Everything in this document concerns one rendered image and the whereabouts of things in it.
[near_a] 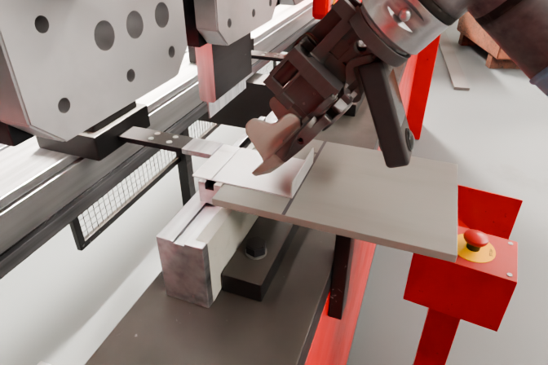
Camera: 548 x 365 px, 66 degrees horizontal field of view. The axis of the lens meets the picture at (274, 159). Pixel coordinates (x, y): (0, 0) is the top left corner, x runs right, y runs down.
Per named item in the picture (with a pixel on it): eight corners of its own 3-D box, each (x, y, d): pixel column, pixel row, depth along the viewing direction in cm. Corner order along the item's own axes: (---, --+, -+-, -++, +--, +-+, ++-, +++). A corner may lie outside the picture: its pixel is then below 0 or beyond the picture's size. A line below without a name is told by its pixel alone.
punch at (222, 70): (217, 120, 48) (210, 34, 43) (201, 116, 48) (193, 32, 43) (252, 89, 56) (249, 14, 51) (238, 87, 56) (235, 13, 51)
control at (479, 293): (497, 332, 72) (529, 254, 63) (402, 299, 79) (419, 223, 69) (501, 257, 88) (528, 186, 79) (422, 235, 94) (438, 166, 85)
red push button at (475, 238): (483, 261, 71) (489, 245, 69) (458, 254, 73) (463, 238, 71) (485, 247, 74) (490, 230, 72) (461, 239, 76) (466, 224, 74)
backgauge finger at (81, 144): (196, 183, 53) (192, 149, 51) (38, 148, 61) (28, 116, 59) (236, 142, 63) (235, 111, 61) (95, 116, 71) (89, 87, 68)
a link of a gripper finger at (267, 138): (225, 146, 50) (278, 90, 46) (261, 180, 50) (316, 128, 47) (216, 154, 47) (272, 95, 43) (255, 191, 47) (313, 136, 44)
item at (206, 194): (221, 206, 52) (219, 186, 50) (200, 201, 53) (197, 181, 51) (277, 135, 68) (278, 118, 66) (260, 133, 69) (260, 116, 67)
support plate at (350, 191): (455, 263, 41) (457, 255, 40) (212, 205, 49) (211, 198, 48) (456, 170, 55) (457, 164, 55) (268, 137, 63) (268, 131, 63)
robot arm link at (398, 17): (451, 15, 41) (449, 36, 34) (413, 49, 44) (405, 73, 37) (397, -42, 40) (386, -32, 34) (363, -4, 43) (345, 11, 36)
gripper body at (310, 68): (282, 65, 50) (355, -16, 43) (333, 116, 50) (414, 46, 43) (257, 87, 43) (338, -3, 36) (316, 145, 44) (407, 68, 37)
